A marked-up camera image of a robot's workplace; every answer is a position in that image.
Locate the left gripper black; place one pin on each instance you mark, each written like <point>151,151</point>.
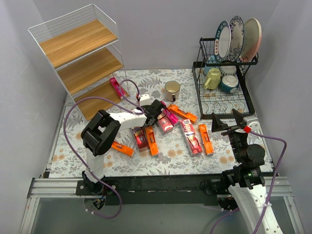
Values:
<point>154,112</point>

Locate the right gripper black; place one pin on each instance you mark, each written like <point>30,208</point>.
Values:
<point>232,130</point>

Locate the red 3d toothpaste box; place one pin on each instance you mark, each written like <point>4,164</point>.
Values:
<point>140,139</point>
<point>190,137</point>
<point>165,125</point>

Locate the pink toothpaste box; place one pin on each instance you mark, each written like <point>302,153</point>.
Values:
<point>171,116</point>
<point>120,91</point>

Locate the orange toothpaste box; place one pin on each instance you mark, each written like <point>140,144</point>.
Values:
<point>185,115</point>
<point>151,141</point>
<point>123,149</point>
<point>207,144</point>

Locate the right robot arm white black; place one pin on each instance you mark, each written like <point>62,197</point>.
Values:
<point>245,182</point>

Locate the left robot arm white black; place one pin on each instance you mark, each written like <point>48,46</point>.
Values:
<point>100,133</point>

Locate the orange toothpaste box top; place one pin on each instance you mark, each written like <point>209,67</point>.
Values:
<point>185,115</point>

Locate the teal white bowl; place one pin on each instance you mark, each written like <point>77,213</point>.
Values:
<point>229,84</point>

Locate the floral table mat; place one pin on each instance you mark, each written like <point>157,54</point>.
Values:
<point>173,157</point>

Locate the yellow green mug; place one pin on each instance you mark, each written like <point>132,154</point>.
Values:
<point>213,79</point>

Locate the white blue patterned bowl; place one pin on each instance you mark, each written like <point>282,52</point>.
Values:
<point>227,70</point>

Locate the light blue cup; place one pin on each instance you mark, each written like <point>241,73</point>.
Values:
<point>209,64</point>

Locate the white plate blue rim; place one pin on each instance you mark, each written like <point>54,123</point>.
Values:
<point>222,41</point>

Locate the cream pink plate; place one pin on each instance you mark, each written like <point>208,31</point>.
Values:
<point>252,39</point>

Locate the blue floral plate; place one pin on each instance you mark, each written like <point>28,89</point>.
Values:
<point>237,37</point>

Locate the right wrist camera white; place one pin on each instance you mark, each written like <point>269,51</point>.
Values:
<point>252,124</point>

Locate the cream mug black handle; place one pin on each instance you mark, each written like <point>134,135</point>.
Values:
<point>172,89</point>

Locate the black wire dish rack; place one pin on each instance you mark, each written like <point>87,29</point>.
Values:
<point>217,101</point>

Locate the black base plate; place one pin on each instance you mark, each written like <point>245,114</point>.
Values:
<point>169,189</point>

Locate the aluminium frame rail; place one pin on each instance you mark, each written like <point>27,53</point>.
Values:
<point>63,188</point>

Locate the white wire wooden shelf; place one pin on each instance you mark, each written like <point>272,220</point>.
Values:
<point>84,50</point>

